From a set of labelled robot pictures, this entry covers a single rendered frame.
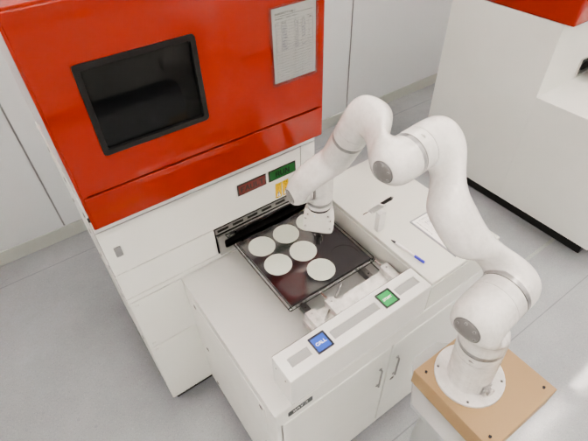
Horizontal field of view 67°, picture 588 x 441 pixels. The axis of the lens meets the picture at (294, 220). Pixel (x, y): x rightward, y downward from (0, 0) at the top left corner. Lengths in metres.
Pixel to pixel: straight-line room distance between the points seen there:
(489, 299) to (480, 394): 0.42
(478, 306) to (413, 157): 0.34
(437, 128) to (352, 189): 0.82
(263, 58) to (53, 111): 0.56
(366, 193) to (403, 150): 0.84
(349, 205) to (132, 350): 1.45
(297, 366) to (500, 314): 0.55
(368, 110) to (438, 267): 0.69
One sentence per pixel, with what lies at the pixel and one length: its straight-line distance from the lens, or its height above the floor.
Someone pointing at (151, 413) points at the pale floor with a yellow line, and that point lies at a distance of 2.39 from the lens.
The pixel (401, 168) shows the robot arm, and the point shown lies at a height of 1.55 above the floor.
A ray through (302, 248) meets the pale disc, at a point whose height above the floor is 0.90.
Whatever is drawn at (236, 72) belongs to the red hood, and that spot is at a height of 1.55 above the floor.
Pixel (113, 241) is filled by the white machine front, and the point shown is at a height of 1.12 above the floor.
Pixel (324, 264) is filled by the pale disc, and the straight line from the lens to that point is 1.57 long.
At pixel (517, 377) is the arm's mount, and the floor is 0.90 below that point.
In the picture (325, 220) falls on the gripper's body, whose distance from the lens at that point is 1.45.
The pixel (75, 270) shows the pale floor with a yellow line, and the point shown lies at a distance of 3.08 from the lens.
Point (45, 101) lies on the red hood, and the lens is 1.15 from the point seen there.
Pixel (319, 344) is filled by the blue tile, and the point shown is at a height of 0.96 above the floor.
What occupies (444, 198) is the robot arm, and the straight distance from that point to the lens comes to 1.00.
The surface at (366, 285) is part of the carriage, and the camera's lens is 1.55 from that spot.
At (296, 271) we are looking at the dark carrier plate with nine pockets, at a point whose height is 0.90.
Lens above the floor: 2.10
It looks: 44 degrees down
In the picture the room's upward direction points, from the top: 2 degrees counter-clockwise
